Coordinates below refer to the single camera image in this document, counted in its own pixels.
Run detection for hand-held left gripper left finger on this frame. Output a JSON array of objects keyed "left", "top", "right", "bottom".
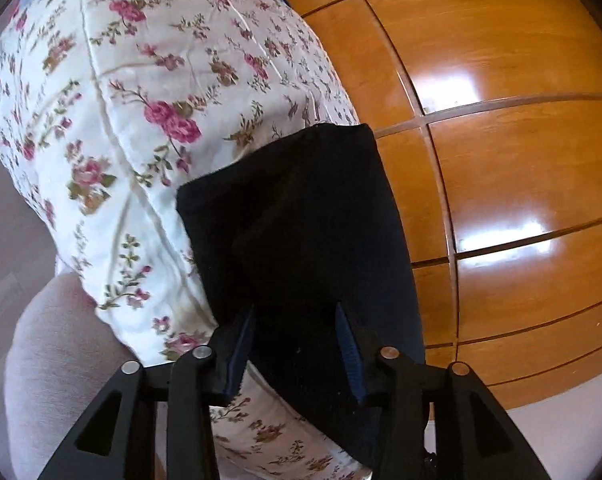
[{"left": 37, "top": 304, "right": 258, "bottom": 480}]

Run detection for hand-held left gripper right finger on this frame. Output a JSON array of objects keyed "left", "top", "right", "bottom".
[{"left": 335, "top": 302, "right": 552, "bottom": 480}]

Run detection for black pants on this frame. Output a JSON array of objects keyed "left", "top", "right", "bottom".
[{"left": 175, "top": 122, "right": 428, "bottom": 469}]

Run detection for pale pink cloth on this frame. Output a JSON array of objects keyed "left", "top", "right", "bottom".
[{"left": 3, "top": 270, "right": 158, "bottom": 480}]

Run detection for floral bed sheet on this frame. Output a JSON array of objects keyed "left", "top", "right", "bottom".
[{"left": 0, "top": 0, "right": 378, "bottom": 480}]

